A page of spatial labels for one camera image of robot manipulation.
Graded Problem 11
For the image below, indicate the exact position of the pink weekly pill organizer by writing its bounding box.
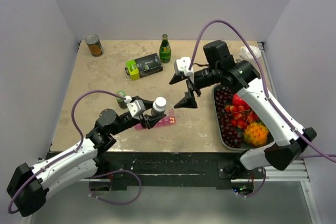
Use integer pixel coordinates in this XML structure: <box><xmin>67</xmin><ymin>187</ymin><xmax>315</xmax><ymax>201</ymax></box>
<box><xmin>134</xmin><ymin>109</ymin><xmax>177</xmax><ymax>131</ymax></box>

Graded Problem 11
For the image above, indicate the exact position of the grey fruit tray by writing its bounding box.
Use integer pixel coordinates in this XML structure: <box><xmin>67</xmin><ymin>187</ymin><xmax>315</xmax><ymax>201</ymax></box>
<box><xmin>213</xmin><ymin>85</ymin><xmax>274</xmax><ymax>151</ymax></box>

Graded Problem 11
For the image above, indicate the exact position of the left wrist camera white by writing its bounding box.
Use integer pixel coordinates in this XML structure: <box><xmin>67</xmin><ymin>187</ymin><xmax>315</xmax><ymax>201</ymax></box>
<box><xmin>124</xmin><ymin>95</ymin><xmax>146</xmax><ymax>120</ymax></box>

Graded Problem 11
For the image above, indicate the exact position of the aluminium frame rail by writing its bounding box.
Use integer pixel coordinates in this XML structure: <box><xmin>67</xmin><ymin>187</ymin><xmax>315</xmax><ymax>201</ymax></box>
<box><xmin>86</xmin><ymin>161</ymin><xmax>309</xmax><ymax>186</ymax></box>

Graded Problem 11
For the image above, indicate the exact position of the white paper bag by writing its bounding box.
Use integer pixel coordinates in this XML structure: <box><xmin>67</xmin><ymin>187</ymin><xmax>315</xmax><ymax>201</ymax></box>
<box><xmin>239</xmin><ymin>46</ymin><xmax>261</xmax><ymax>61</ymax></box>

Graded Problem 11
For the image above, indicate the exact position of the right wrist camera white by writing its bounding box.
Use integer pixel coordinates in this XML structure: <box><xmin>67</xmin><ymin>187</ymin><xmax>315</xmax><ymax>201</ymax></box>
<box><xmin>174</xmin><ymin>57</ymin><xmax>195</xmax><ymax>83</ymax></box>

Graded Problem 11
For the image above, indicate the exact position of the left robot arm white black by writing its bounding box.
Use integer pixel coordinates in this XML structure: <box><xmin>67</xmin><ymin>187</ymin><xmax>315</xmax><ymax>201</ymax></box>
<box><xmin>6</xmin><ymin>96</ymin><xmax>167</xmax><ymax>217</ymax></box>

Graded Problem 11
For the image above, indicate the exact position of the red round fruit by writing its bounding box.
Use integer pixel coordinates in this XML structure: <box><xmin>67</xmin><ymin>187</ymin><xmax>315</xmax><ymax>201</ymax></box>
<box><xmin>232</xmin><ymin>93</ymin><xmax>249</xmax><ymax>108</ymax></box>

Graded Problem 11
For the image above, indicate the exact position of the red apples cluster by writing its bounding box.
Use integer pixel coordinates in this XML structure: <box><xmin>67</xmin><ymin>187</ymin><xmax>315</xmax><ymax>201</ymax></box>
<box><xmin>225</xmin><ymin>105</ymin><xmax>259</xmax><ymax>129</ymax></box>

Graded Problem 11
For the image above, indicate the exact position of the red grape bunch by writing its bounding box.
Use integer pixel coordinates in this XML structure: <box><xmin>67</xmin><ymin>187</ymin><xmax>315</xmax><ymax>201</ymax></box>
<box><xmin>214</xmin><ymin>85</ymin><xmax>242</xmax><ymax>148</ymax></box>

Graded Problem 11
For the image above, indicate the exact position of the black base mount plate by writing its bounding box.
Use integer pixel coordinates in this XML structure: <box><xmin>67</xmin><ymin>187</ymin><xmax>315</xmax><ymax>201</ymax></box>
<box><xmin>46</xmin><ymin>150</ymin><xmax>266</xmax><ymax>191</ymax></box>

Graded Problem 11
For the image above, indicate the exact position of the green black product box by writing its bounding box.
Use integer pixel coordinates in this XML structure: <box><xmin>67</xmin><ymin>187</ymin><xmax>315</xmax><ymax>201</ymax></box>
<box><xmin>125</xmin><ymin>54</ymin><xmax>163</xmax><ymax>81</ymax></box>

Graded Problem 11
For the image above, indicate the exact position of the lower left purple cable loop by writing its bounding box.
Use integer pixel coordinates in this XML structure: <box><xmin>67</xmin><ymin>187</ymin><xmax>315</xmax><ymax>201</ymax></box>
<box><xmin>88</xmin><ymin>169</ymin><xmax>142</xmax><ymax>205</ymax></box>

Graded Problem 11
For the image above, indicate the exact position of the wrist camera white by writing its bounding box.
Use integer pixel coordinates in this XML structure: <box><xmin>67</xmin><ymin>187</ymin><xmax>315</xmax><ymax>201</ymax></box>
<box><xmin>174</xmin><ymin>57</ymin><xmax>195</xmax><ymax>83</ymax></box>
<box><xmin>124</xmin><ymin>95</ymin><xmax>146</xmax><ymax>120</ymax></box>

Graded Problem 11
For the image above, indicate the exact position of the green glass bottle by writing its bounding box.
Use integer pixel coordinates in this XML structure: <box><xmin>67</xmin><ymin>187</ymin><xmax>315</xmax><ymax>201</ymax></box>
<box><xmin>159</xmin><ymin>34</ymin><xmax>171</xmax><ymax>63</ymax></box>

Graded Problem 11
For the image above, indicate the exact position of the yellow orange dragon fruit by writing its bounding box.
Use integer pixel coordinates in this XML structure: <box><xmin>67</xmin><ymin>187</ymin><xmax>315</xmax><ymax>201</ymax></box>
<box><xmin>243</xmin><ymin>122</ymin><xmax>269</xmax><ymax>147</ymax></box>

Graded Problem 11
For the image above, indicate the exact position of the grey pill bottle white cap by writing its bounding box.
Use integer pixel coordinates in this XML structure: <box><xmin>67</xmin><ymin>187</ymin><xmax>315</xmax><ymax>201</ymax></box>
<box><xmin>151</xmin><ymin>97</ymin><xmax>167</xmax><ymax>116</ymax></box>

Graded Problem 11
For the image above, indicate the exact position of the tin can fruit label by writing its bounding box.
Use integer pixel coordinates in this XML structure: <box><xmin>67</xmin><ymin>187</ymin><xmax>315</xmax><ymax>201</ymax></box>
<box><xmin>85</xmin><ymin>34</ymin><xmax>103</xmax><ymax>57</ymax></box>

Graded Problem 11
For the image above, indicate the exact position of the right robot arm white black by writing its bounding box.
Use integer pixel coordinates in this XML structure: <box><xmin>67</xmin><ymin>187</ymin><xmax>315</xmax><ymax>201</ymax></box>
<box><xmin>170</xmin><ymin>40</ymin><xmax>317</xmax><ymax>178</ymax></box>

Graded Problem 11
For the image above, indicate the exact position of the purple cable loop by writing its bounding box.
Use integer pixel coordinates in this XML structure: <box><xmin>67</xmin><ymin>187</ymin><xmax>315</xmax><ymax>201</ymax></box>
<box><xmin>236</xmin><ymin>167</ymin><xmax>267</xmax><ymax>198</ymax></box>
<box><xmin>88</xmin><ymin>169</ymin><xmax>142</xmax><ymax>205</ymax></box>

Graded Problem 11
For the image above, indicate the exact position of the green lid small jar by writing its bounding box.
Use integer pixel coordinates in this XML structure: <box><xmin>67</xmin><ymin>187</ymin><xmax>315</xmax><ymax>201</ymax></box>
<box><xmin>116</xmin><ymin>90</ymin><xmax>127</xmax><ymax>109</ymax></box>

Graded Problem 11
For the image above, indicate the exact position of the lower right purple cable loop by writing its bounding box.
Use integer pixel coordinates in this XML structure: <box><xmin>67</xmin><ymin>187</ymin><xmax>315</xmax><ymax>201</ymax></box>
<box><xmin>236</xmin><ymin>167</ymin><xmax>267</xmax><ymax>198</ymax></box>

